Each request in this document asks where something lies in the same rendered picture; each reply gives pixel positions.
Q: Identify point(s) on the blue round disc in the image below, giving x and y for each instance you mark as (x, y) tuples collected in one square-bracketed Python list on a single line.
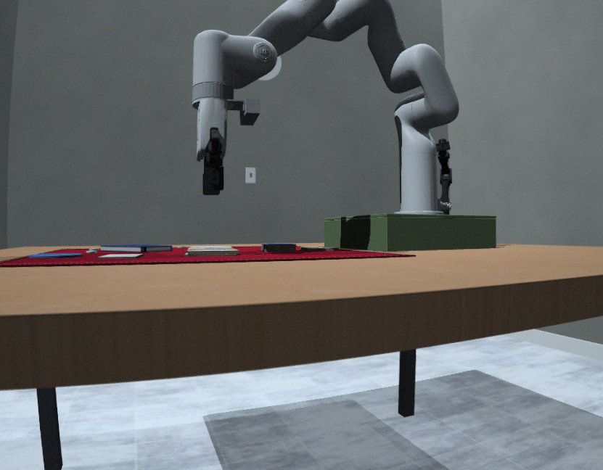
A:
[(55, 255)]

